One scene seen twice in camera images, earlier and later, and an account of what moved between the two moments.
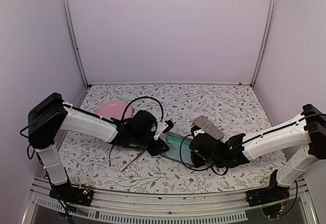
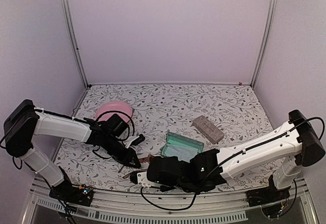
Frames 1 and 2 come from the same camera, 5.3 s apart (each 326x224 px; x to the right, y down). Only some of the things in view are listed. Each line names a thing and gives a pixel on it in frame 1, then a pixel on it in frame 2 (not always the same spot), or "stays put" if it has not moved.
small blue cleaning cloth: x=173 y=152 stays put
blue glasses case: x=179 y=148 stays put
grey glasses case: x=209 y=126 stays put
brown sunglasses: x=110 y=151 -> x=145 y=160
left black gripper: x=156 y=150 -> x=127 y=159
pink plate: x=114 y=109 stays put
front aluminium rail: x=209 y=207 stays put
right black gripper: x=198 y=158 -> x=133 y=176
